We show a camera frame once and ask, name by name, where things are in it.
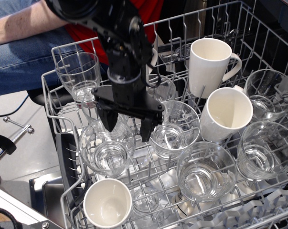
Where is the tall white mug with handle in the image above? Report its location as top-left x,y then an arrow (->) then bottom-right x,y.
189,38 -> 242,99

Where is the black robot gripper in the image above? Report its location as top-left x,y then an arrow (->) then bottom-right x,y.
95,69 -> 164,142

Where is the white cup front left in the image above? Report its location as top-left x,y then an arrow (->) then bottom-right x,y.
83,178 -> 132,229

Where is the small clear glass front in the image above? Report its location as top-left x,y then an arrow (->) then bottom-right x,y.
132,187 -> 160,218

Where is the black cable on floor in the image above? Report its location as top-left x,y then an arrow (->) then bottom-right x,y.
0,94 -> 30,117

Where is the person forearm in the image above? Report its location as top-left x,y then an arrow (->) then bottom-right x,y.
0,0 -> 68,45

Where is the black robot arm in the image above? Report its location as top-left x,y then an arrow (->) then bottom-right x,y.
47,0 -> 164,142

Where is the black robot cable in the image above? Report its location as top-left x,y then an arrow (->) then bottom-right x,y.
143,63 -> 162,88

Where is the white mug behind gripper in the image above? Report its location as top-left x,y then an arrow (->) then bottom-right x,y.
146,48 -> 158,74

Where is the grey wire dishwasher rack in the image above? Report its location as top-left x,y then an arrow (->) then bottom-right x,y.
42,0 -> 288,229

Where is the tilted white mug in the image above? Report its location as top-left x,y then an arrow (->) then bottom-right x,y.
200,85 -> 253,142

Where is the clear glass cup second row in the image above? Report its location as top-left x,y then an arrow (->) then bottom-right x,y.
81,84 -> 130,134

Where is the blue jeans leg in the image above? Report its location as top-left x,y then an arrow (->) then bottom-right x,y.
0,0 -> 74,96

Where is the clear glass cup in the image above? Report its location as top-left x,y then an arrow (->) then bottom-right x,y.
236,121 -> 288,180
244,69 -> 288,122
177,142 -> 237,202
55,52 -> 101,104
146,74 -> 176,103
78,120 -> 136,178
149,100 -> 201,159

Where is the red shirt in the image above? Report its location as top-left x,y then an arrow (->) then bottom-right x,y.
65,0 -> 164,65

